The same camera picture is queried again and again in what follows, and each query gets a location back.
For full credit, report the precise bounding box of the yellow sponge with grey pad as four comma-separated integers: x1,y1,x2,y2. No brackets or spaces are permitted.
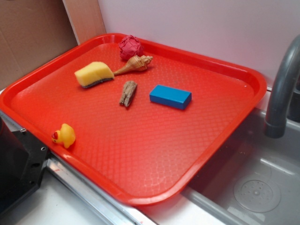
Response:
75,61,114,88

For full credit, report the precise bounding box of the red crumpled paper ball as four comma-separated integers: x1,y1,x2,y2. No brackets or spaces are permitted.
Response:
119,35,144,60

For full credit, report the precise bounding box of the tan spiral seashell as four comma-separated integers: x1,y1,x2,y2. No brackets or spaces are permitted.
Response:
113,55,153,75

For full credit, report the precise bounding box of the brown cardboard panel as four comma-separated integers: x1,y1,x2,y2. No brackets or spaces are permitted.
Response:
0,0,106,89

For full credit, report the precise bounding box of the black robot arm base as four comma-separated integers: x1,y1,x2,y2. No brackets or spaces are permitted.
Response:
0,120,50,216

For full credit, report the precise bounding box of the grey sink faucet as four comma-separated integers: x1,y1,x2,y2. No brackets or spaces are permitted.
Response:
264,36,300,138

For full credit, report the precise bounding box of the brown wood piece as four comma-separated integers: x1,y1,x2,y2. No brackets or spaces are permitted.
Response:
119,81,137,107

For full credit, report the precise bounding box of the silver metal rail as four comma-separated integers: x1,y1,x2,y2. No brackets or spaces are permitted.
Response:
0,110,150,225

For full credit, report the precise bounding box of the blue rectangular block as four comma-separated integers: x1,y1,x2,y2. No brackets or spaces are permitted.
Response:
150,85,192,110

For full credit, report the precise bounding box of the grey plastic sink basin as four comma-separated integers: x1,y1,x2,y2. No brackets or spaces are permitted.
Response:
182,109,300,225

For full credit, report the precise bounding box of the red plastic tray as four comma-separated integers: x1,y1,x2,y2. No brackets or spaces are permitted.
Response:
0,34,267,206

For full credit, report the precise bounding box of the yellow rubber duck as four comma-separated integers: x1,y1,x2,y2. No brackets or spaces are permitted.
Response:
52,123,76,149

